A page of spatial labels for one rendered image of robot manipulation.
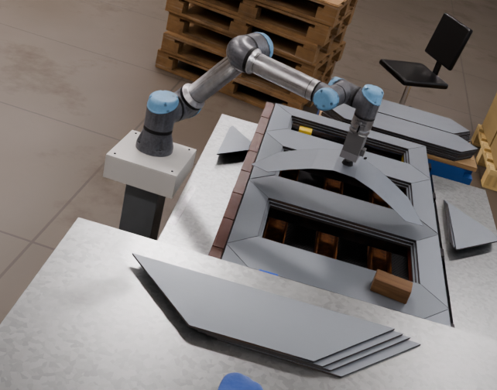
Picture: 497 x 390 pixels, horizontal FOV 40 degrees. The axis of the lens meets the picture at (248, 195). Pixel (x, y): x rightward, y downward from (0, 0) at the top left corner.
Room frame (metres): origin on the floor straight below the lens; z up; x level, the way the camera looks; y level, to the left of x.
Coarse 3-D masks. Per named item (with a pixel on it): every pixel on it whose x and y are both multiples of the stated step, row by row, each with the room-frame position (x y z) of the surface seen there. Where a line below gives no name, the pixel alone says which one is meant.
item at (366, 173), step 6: (360, 162) 2.31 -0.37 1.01; (366, 162) 2.33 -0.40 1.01; (360, 168) 2.27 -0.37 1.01; (366, 168) 2.29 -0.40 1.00; (372, 168) 2.32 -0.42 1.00; (360, 174) 2.22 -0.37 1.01; (366, 174) 2.25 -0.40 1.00; (372, 174) 2.28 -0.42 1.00; (360, 180) 2.18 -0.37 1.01; (366, 180) 2.20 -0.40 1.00; (372, 180) 2.23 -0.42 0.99; (372, 186) 2.19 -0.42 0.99
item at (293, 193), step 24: (384, 144) 2.93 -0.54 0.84; (264, 192) 2.20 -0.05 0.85; (288, 192) 2.24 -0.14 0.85; (312, 192) 2.29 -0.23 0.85; (408, 192) 2.55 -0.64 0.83; (264, 216) 2.05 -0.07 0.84; (312, 216) 2.16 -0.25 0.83; (336, 216) 2.17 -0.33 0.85; (360, 216) 2.21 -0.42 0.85; (384, 216) 2.26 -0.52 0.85; (384, 240) 2.14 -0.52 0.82; (408, 240) 2.15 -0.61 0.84
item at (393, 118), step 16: (336, 112) 3.11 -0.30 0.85; (352, 112) 3.17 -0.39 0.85; (384, 112) 3.28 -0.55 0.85; (400, 112) 3.34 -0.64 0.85; (416, 112) 3.40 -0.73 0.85; (384, 128) 3.08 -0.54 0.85; (400, 128) 3.13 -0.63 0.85; (416, 128) 3.19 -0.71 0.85; (432, 128) 3.24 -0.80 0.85; (448, 128) 3.30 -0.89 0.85; (464, 128) 3.36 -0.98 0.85; (432, 144) 3.06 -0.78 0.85; (448, 144) 3.10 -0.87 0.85; (464, 144) 3.16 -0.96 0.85
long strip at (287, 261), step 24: (240, 240) 1.85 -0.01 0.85; (264, 240) 1.89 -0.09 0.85; (264, 264) 1.76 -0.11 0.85; (288, 264) 1.79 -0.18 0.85; (312, 264) 1.83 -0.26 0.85; (336, 264) 1.87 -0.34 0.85; (336, 288) 1.74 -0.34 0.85; (360, 288) 1.77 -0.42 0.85; (408, 312) 1.72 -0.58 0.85; (432, 312) 1.75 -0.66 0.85
